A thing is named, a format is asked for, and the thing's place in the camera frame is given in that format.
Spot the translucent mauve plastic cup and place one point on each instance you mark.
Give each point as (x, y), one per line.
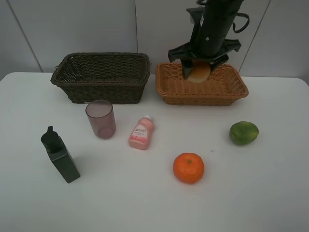
(101, 117)

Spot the dark brown wicker basket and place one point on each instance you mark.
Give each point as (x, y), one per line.
(119, 78)

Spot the orange tangerine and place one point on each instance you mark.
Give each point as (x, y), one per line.
(188, 168)

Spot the tan wicker basket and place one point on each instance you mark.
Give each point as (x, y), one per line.
(222, 88)

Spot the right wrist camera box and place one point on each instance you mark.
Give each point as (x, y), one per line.
(195, 14)

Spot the round bread bun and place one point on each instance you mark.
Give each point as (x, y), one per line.
(201, 71)

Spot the pink lotion bottle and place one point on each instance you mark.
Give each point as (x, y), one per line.
(141, 135)

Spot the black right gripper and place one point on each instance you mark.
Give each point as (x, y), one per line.
(186, 53)

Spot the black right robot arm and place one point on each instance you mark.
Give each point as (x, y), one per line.
(208, 43)

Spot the dark green pump bottle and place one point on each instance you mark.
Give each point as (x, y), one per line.
(59, 155)

